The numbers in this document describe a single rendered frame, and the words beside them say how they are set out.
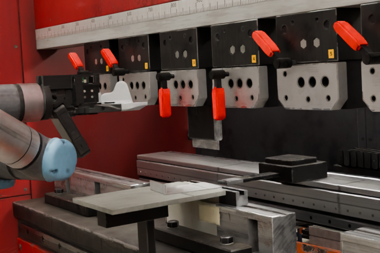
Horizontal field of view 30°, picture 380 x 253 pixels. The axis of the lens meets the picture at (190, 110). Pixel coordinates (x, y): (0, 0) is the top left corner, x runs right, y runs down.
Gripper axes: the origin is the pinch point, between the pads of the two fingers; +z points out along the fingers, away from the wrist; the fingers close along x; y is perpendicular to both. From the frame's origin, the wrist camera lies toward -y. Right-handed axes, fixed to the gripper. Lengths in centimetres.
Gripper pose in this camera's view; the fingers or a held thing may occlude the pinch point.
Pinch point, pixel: (130, 106)
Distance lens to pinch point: 149.1
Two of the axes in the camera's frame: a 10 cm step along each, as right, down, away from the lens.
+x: -5.4, -0.2, 8.4
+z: 8.4, -0.6, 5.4
